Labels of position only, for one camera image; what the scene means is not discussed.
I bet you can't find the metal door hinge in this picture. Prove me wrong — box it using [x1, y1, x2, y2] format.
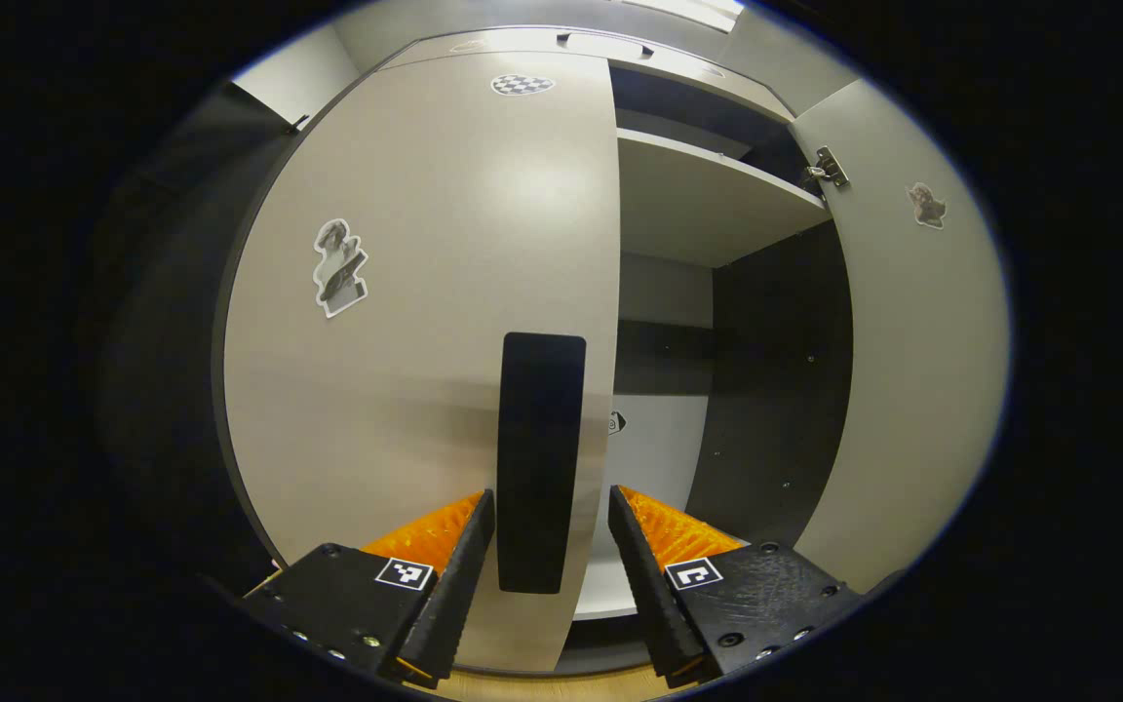
[805, 146, 850, 189]

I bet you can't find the black door handle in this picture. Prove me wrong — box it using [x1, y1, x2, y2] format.
[496, 331, 588, 596]

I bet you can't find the double-door shoe cabinet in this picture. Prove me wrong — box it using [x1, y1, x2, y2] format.
[367, 24, 855, 674]

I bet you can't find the metal drawer handle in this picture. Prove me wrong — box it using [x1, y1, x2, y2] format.
[557, 32, 655, 61]

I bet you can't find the beige shoe cabinet door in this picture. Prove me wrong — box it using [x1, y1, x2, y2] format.
[213, 51, 621, 674]
[791, 78, 1011, 596]

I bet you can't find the black backdrop cloth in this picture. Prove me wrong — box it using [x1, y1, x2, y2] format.
[84, 78, 299, 586]

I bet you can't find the large ceiling light panel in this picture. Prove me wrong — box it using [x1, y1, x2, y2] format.
[620, 0, 748, 32]

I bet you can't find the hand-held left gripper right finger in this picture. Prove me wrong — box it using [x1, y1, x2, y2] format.
[608, 485, 865, 688]

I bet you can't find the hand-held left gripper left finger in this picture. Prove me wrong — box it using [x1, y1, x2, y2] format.
[238, 487, 496, 688]

